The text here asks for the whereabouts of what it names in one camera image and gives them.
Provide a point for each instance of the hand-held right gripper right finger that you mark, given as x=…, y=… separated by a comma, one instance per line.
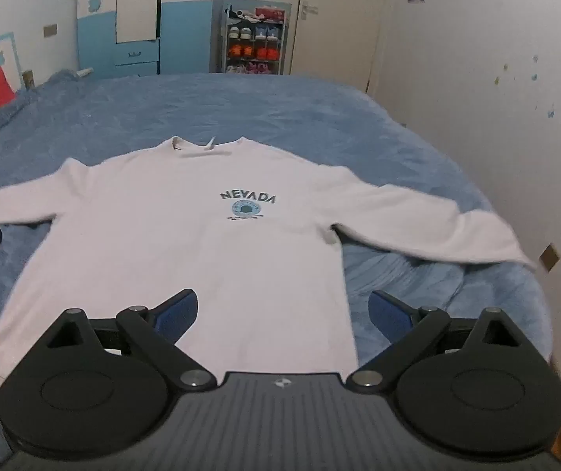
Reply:
x=387, y=316

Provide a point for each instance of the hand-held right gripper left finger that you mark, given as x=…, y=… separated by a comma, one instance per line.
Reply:
x=178, y=315

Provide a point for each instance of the white printed sweatshirt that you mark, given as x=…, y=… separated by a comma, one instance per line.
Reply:
x=187, y=255

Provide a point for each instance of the blue fleece blanket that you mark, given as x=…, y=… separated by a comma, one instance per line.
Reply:
x=310, y=117

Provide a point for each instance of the group of colourful shoes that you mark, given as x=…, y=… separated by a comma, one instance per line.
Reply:
x=256, y=51

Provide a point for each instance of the blue and white wardrobe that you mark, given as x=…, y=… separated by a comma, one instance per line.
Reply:
x=185, y=34

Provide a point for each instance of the cream door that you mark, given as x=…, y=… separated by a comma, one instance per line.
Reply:
x=339, y=34

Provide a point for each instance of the brown wall plate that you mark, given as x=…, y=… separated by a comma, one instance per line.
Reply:
x=550, y=256

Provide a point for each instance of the wall socket plate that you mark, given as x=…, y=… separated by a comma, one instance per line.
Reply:
x=50, y=30

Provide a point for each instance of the group of small wall stickers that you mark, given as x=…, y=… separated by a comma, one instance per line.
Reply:
x=534, y=77

